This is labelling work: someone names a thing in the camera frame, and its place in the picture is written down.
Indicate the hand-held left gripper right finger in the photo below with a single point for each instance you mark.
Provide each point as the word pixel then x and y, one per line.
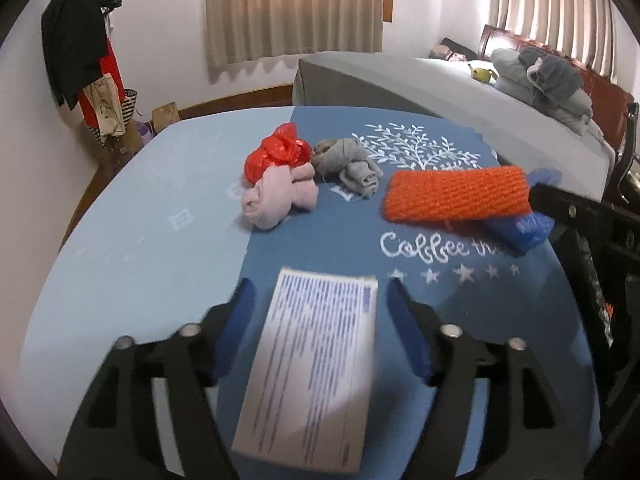
pixel 410 332

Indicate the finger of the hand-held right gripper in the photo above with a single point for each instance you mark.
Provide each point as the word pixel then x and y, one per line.
pixel 570 207

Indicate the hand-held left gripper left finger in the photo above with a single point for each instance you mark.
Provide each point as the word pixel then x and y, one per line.
pixel 232 332

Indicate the trash bin with black bag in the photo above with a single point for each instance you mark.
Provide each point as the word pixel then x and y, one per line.
pixel 595 280

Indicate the white printed carton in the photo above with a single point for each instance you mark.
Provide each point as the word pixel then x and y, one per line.
pixel 310 370

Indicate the orange mesh bag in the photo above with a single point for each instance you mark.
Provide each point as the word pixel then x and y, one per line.
pixel 450 192

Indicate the pink knotted cloth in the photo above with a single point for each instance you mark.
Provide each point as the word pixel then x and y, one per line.
pixel 277 200

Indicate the grey knotted cloth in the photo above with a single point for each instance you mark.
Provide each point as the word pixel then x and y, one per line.
pixel 350 165

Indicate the red plastic bag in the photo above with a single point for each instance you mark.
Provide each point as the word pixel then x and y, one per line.
pixel 275 152

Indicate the black metal chair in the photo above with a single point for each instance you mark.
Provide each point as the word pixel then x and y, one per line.
pixel 627 150

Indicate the red wooden headboard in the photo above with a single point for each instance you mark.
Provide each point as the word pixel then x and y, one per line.
pixel 605 95

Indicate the blue tree-print tablecloth table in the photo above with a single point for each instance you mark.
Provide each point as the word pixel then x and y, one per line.
pixel 150 240

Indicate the dark grey blanket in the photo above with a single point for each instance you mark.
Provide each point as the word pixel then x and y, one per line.
pixel 555 77

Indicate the light grey folded duvet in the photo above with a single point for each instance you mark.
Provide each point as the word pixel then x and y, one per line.
pixel 510 80

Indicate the yellow plush toy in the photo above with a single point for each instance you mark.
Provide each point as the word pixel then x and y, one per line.
pixel 481 75

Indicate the black bag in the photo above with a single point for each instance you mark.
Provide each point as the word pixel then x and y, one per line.
pixel 460 47

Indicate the pink bundle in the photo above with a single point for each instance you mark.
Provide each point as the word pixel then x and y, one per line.
pixel 442 53

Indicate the narrow beige curtain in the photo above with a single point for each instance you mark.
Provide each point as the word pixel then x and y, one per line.
pixel 550 5

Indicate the bed with grey sheet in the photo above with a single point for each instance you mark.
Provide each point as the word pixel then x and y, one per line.
pixel 400 90

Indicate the brown cardboard box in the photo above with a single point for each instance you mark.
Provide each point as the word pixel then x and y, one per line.
pixel 122 147

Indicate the purple bag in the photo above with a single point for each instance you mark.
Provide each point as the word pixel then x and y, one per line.
pixel 145 131

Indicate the brown paper bag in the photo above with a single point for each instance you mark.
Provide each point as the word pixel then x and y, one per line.
pixel 165 117

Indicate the striped bag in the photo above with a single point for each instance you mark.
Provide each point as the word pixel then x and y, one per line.
pixel 131 107

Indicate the beige tote bag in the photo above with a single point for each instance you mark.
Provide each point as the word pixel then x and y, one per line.
pixel 105 105

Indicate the wide beige curtain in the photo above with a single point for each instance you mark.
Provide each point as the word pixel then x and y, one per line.
pixel 290 10

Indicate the black coat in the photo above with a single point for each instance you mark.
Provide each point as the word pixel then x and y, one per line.
pixel 72 35

